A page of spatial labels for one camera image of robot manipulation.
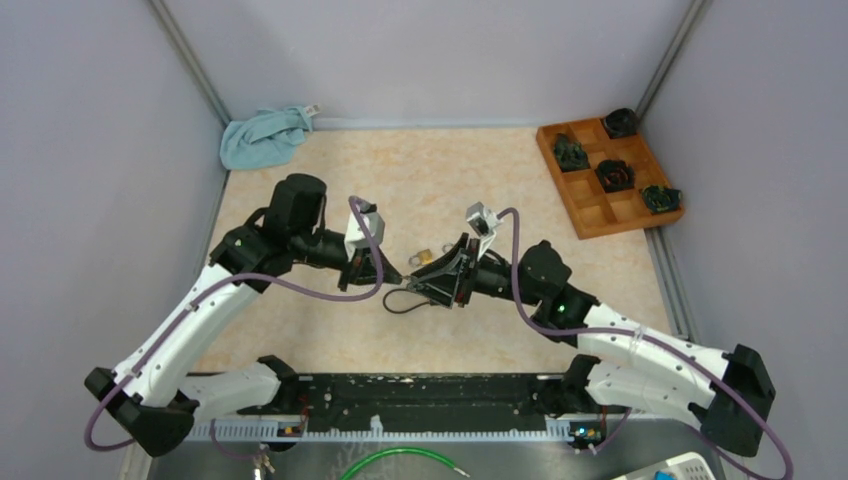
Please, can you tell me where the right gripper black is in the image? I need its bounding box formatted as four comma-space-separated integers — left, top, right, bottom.
407, 233, 543, 309

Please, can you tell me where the black cable lock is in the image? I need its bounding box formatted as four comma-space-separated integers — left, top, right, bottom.
381, 288, 432, 315

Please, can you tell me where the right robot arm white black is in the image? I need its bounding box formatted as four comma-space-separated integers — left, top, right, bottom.
408, 234, 776, 458

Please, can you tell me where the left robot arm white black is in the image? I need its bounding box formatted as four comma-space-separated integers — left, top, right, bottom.
85, 173, 402, 457

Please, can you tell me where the brass padlock left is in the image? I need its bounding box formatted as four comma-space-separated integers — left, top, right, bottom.
408, 249, 436, 268

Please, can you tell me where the light blue cloth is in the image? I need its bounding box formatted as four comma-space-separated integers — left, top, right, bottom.
219, 104, 322, 171

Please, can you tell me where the dark rosette upper left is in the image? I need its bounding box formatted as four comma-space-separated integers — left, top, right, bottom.
553, 134, 590, 172

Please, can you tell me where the wooden compartment tray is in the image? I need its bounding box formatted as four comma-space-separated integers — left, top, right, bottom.
536, 117, 685, 239

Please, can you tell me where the dark rosette centre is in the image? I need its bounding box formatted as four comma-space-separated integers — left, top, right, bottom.
595, 159, 635, 193

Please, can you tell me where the dark rosette right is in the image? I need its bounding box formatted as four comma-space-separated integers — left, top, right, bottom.
640, 185, 682, 215

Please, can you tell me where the dark rosette top corner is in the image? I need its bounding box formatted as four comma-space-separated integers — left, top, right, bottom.
601, 107, 640, 139

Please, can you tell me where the white basket corner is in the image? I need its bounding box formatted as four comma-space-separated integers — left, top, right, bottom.
614, 452, 716, 480

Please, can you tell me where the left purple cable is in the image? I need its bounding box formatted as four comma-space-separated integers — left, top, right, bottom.
84, 195, 387, 453

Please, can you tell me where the purple cable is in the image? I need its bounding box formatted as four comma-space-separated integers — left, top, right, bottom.
84, 195, 387, 453
495, 207, 794, 480

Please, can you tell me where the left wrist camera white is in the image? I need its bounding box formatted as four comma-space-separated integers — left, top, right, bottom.
343, 200, 385, 259

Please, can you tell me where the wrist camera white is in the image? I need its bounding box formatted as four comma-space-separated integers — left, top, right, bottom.
466, 202, 503, 259
343, 200, 385, 259

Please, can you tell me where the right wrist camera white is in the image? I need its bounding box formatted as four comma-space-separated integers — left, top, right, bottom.
466, 202, 503, 259

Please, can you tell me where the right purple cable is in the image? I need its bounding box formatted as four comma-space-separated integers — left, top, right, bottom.
495, 207, 794, 480

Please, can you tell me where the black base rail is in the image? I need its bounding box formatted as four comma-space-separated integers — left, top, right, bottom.
241, 373, 605, 433

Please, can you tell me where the green cable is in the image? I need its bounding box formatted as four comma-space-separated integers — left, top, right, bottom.
339, 447, 472, 480

